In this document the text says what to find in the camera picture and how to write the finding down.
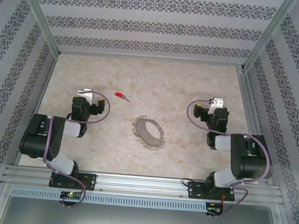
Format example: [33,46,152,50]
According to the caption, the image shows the metal plate with key rings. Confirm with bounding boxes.
[129,114,169,152]

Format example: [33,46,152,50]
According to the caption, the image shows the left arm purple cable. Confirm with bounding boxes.
[39,87,112,212]

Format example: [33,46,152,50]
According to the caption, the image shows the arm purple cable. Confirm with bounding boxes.
[177,98,279,224]
[39,87,112,212]

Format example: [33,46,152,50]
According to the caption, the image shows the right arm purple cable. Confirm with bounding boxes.
[177,98,279,224]

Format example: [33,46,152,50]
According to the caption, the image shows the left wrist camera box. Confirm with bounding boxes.
[76,86,94,104]

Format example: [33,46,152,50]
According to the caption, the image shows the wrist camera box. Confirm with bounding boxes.
[208,95,225,115]
[76,86,94,104]

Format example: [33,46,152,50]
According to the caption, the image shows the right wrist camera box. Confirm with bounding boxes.
[208,95,225,115]

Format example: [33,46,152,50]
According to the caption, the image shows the aluminium side frame rail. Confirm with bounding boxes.
[226,68,284,185]
[13,50,59,169]

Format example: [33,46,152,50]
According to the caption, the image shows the aluminium back frame rail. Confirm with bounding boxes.
[57,49,245,72]

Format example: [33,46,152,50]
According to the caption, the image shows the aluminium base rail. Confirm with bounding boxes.
[2,164,282,208]

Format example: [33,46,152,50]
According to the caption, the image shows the aluminium frame post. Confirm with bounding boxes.
[8,0,64,55]
[243,0,298,76]

